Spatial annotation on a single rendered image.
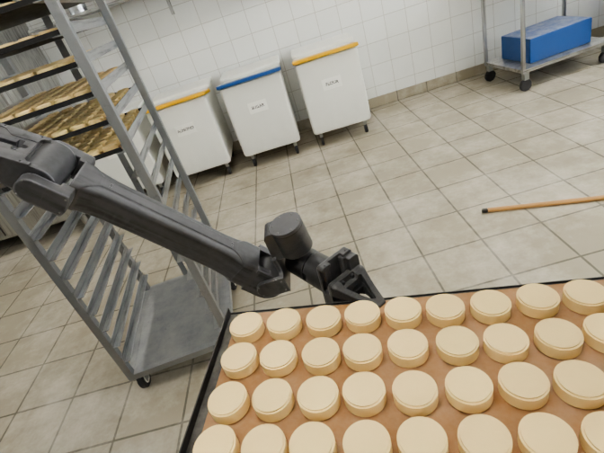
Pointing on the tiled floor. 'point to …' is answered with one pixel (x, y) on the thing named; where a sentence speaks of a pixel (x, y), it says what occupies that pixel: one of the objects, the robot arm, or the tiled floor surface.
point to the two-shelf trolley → (525, 51)
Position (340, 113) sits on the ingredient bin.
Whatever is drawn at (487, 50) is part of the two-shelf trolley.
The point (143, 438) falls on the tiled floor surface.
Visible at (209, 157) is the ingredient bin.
